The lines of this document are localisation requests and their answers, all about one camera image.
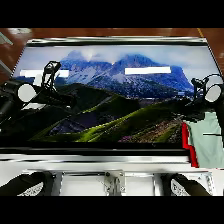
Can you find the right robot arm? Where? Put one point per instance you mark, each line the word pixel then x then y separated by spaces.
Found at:
pixel 213 93

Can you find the red garment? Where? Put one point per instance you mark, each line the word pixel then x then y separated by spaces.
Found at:
pixel 191 151

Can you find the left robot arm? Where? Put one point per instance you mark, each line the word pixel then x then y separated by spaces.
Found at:
pixel 25 92

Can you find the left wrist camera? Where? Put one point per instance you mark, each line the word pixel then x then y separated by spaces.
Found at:
pixel 51 68

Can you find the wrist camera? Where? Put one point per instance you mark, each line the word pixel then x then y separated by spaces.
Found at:
pixel 196 85
pixel 51 68

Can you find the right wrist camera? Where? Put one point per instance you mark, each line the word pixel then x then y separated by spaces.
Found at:
pixel 196 85

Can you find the light green garment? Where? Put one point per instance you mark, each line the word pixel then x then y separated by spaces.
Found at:
pixel 208 140

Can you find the silver frame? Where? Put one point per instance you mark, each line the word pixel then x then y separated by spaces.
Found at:
pixel 100 166

